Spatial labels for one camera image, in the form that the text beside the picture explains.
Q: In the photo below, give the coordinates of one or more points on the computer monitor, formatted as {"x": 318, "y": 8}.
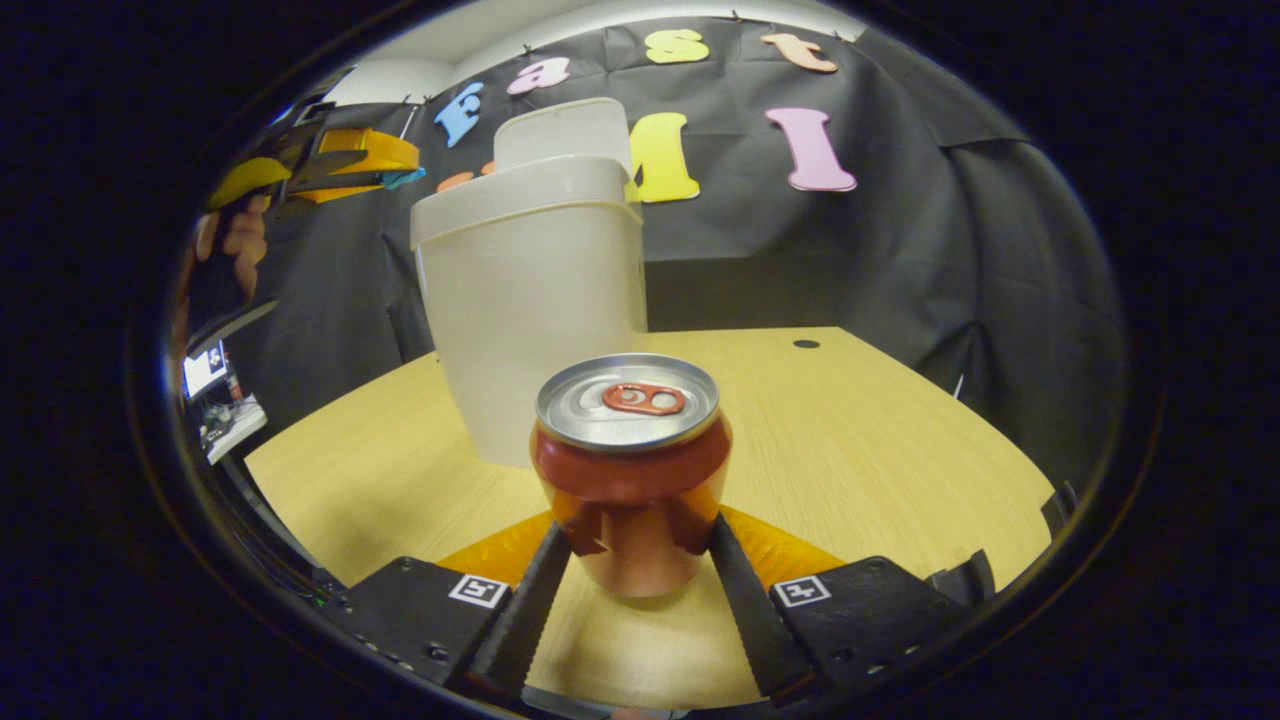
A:
{"x": 205, "y": 370}

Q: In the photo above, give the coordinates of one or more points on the blue paper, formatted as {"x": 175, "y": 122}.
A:
{"x": 405, "y": 178}

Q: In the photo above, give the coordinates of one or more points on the white side table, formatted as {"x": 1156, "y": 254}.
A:
{"x": 245, "y": 420}

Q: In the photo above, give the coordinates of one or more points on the white desktop garbage bin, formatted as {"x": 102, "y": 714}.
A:
{"x": 540, "y": 330}

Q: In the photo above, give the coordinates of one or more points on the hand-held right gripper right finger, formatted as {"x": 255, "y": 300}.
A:
{"x": 755, "y": 620}

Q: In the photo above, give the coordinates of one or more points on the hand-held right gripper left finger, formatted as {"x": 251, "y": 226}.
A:
{"x": 520, "y": 620}

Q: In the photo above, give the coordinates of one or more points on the wooden desktop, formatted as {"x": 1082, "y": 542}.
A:
{"x": 850, "y": 450}

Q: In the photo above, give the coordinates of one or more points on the black backdrop cloth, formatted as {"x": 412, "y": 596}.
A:
{"x": 950, "y": 250}

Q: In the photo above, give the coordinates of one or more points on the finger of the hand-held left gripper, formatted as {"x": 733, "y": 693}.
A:
{"x": 250, "y": 178}
{"x": 365, "y": 150}

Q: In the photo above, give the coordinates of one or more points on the red pop can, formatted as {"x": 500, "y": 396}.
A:
{"x": 630, "y": 490}

